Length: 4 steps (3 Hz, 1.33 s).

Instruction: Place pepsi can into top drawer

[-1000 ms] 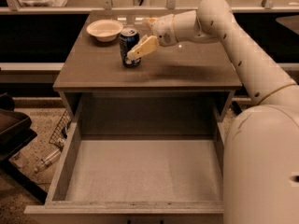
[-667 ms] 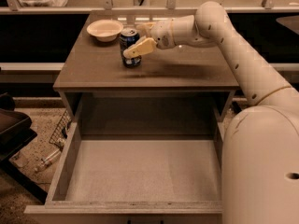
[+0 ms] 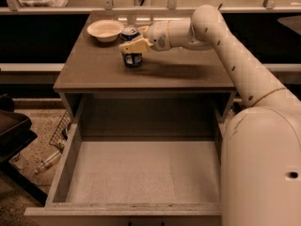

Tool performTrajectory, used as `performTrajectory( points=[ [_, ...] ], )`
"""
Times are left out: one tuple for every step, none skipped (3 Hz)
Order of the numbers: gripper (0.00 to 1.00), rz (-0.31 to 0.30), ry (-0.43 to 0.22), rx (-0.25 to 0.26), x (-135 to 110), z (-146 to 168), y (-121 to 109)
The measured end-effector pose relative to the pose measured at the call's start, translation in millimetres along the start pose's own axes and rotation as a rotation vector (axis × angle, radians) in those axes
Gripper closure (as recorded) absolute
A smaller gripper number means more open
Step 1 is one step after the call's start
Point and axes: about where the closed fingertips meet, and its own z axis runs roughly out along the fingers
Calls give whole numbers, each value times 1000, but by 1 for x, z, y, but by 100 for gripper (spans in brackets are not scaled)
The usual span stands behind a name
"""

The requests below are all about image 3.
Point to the black wire basket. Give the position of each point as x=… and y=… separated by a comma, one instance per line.
x=60, y=135

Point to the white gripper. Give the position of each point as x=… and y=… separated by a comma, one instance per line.
x=158, y=35

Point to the blue pepsi can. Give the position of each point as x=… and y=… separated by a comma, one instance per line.
x=130, y=60

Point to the white paper bowl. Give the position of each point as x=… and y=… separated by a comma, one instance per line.
x=105, y=30

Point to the open grey top drawer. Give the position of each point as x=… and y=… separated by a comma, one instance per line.
x=137, y=162

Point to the clear plastic bottle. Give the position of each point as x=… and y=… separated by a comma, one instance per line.
x=47, y=163

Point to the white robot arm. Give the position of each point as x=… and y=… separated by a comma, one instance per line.
x=261, y=148

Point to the black chair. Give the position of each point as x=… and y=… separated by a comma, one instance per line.
x=15, y=135

